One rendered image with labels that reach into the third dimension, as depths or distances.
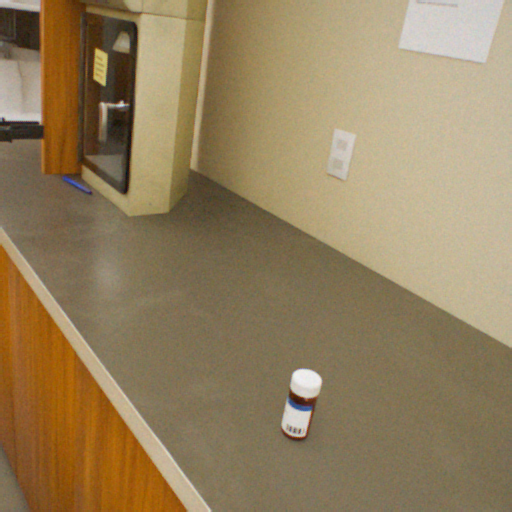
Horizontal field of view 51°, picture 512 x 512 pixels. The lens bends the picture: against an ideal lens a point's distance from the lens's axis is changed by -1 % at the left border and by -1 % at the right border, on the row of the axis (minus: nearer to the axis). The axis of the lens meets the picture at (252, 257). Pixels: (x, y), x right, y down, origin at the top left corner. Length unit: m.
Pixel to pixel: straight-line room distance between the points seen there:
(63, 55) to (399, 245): 1.01
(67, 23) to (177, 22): 0.39
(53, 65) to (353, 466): 1.27
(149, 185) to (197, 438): 0.79
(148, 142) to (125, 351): 0.62
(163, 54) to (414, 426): 0.94
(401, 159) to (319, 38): 0.39
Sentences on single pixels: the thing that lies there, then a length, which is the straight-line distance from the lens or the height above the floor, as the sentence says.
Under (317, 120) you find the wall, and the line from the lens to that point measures 1.43.
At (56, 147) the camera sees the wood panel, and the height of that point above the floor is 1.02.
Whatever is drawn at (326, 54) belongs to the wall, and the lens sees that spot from 1.42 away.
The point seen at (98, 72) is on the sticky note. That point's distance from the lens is 1.46.
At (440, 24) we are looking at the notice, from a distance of 1.22.
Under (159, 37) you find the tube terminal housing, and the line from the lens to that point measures 1.31.
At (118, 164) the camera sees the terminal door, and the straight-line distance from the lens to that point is 1.37.
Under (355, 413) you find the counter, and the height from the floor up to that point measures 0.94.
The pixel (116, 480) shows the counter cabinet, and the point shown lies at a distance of 0.99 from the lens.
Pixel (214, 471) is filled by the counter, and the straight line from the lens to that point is 0.68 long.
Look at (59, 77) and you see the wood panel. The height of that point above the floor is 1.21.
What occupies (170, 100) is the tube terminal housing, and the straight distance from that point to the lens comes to 1.34.
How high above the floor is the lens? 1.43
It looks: 24 degrees down
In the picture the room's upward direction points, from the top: 9 degrees clockwise
